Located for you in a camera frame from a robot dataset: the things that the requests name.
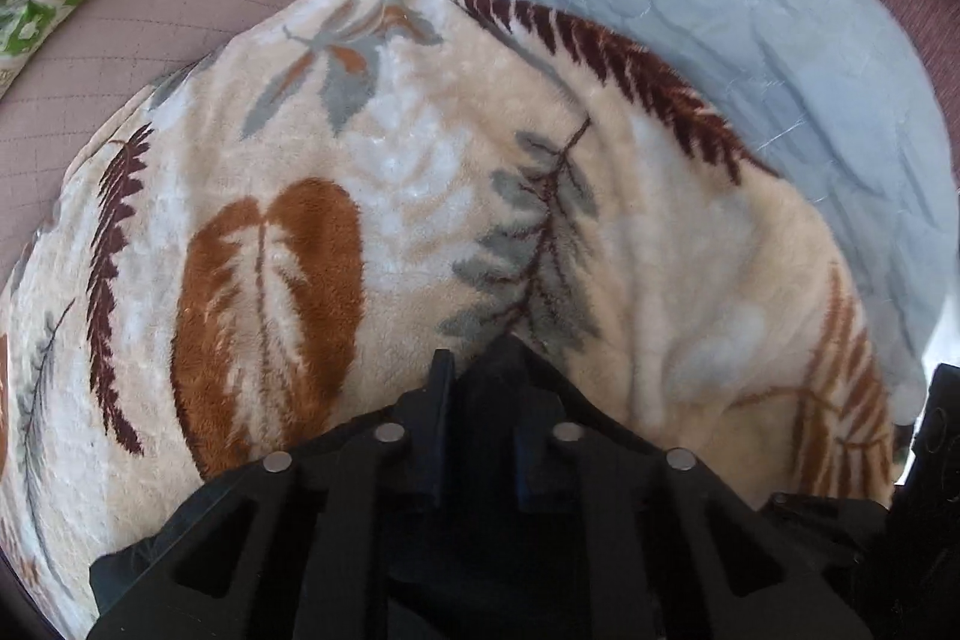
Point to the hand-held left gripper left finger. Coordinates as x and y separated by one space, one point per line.
441 437

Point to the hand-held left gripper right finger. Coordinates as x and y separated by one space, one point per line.
529 467

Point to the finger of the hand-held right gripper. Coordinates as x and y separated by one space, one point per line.
817 520

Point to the black pants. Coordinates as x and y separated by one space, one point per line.
502 381

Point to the leaf print fleece blanket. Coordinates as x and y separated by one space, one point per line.
420 197

